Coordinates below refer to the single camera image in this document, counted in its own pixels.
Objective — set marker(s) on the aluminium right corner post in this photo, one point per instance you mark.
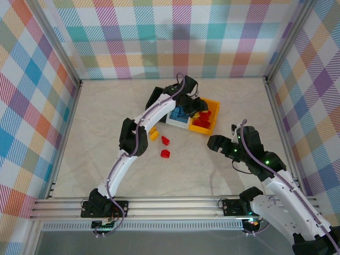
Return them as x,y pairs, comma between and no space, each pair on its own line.
290,40

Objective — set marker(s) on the aluminium front frame rail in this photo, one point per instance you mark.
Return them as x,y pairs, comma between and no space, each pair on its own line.
172,207

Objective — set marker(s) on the circuit board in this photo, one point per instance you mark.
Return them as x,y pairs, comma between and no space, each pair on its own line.
252,223
103,224

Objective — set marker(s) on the long blue lego brick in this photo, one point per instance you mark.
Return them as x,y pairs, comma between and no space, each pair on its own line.
175,114

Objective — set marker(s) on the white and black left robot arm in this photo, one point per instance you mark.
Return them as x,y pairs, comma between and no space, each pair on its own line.
156,110

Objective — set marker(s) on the left circuit board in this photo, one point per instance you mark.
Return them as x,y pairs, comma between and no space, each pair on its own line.
103,224

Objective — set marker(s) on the aluminium left side rail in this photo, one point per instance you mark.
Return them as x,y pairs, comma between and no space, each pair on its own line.
64,140

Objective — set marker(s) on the white plastic bin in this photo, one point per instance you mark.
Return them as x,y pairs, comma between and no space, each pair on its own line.
179,122

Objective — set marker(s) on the yellow lego brick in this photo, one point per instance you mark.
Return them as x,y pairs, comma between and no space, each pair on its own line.
153,130
154,136

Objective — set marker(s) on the rounded red lego brick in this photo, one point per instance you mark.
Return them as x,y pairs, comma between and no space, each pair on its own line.
165,140

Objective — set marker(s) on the long red lego brick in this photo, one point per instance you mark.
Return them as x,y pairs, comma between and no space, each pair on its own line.
205,116
208,125

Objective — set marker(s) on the sloped red lego brick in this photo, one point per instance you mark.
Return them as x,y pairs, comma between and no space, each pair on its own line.
165,154

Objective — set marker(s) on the right circuit board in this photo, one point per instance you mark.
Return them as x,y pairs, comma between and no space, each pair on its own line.
252,223

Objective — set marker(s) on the aluminium left corner post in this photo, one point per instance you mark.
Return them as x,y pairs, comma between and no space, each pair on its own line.
55,42

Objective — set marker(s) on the yellow plastic bin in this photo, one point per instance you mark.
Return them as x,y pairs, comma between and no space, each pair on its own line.
202,130

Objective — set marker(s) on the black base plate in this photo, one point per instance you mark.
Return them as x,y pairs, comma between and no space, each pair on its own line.
120,210
231,208

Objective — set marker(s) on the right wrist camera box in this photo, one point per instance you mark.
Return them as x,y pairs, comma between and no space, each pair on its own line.
235,128

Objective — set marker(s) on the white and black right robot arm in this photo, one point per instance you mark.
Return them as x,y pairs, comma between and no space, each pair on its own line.
281,194

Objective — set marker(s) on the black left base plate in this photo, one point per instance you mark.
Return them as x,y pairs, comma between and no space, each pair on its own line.
120,210

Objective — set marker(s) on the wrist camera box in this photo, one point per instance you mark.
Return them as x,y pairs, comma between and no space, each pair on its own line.
196,93
235,128

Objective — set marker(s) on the aluminium right side rail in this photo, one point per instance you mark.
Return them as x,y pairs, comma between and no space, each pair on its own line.
284,132

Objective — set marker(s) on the aluminium corner post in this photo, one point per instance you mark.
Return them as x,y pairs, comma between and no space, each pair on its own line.
290,40
55,42

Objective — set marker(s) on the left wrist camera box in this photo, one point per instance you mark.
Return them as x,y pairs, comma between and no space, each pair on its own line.
196,93

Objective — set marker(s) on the black plastic bin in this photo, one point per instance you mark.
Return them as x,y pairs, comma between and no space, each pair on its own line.
153,97

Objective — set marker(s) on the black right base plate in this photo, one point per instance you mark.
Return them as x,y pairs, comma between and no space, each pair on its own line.
231,208

